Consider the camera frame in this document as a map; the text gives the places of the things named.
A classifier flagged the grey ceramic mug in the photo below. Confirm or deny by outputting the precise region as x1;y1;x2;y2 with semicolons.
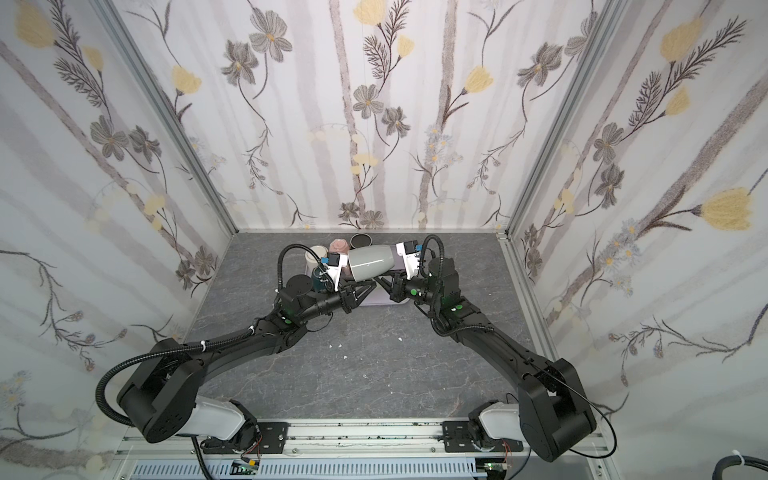
348;245;395;281

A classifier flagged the dark green ceramic mug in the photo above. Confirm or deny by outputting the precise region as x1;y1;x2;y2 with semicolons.
311;266;336;293

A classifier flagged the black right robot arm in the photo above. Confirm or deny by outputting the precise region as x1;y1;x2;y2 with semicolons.
376;258;597;462

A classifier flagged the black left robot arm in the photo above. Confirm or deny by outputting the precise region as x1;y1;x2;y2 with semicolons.
117;275;376;443

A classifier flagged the black ceramic mug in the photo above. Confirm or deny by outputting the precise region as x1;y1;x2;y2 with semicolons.
349;233;373;249

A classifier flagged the pink ceramic mug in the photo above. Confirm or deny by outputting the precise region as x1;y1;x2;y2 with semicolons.
328;238;350;256

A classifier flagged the white ceramic mug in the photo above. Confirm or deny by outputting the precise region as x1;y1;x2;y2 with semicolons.
304;245;328;276

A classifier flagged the lilac plastic tray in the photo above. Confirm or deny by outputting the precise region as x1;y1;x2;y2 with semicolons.
334;244;405;306

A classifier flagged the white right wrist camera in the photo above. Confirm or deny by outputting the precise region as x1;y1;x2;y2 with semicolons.
396;240;422;280

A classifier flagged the black corrugated right cable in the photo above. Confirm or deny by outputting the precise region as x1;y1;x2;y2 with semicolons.
419;233;446;278

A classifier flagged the black corrugated cable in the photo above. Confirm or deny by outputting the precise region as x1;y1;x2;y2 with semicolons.
94;243;328;428
419;233;446;278

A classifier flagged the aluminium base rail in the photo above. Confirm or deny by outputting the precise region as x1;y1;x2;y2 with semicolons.
106;418;619;479

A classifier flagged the black corrugated left cable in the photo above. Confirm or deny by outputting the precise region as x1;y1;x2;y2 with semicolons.
94;243;328;428

